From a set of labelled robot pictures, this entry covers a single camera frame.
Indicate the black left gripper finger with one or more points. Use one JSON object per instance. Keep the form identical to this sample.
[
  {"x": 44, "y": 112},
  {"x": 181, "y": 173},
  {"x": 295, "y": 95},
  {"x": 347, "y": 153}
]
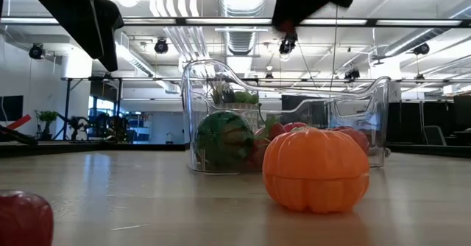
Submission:
[
  {"x": 70, "y": 6},
  {"x": 110, "y": 36}
]

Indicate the red toy strawberry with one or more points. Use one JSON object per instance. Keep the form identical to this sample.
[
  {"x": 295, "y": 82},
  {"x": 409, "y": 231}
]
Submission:
[{"x": 276, "y": 131}]

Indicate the round red toy fruit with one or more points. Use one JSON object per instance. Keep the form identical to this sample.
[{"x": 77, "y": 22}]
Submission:
[{"x": 358, "y": 139}]

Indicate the green striped toy watermelon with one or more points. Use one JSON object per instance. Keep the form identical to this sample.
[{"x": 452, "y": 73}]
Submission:
[{"x": 221, "y": 139}]

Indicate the black background robot arm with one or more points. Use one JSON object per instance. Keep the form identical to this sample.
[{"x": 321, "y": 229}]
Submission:
[
  {"x": 110, "y": 126},
  {"x": 78, "y": 122}
]

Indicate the clear plastic tupperware container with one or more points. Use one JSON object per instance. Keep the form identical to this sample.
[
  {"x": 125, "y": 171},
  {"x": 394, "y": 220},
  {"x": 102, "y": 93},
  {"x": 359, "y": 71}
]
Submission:
[{"x": 198, "y": 91}]

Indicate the black ceiling spotlight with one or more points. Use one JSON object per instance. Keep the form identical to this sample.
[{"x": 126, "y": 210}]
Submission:
[
  {"x": 161, "y": 46},
  {"x": 352, "y": 73},
  {"x": 287, "y": 44},
  {"x": 37, "y": 51},
  {"x": 421, "y": 49}
]

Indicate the background potted plant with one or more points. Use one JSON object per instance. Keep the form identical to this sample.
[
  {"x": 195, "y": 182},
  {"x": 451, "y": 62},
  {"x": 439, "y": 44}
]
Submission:
[{"x": 48, "y": 118}]

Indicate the succulent in white patterned pot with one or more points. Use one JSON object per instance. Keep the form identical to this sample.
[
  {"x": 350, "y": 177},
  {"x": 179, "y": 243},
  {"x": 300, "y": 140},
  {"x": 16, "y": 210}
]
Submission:
[{"x": 243, "y": 98}]

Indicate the red bar object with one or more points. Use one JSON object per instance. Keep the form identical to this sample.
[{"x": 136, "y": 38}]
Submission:
[{"x": 20, "y": 122}]

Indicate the black room partition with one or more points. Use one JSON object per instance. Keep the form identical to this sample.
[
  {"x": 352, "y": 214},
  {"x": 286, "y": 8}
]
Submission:
[{"x": 408, "y": 121}]

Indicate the grey office chair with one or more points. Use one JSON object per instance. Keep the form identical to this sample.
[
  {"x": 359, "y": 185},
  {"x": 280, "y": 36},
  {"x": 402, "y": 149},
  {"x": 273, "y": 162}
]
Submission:
[{"x": 434, "y": 135}]

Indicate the silver ventilation duct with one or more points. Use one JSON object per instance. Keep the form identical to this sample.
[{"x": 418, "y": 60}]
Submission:
[{"x": 243, "y": 39}]

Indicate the black background frame stand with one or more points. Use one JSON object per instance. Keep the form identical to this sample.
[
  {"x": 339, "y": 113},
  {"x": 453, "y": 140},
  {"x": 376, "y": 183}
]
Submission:
[{"x": 67, "y": 109}]

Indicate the black wall monitor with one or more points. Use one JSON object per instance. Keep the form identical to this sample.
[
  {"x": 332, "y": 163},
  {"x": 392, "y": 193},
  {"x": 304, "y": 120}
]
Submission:
[{"x": 11, "y": 108}]

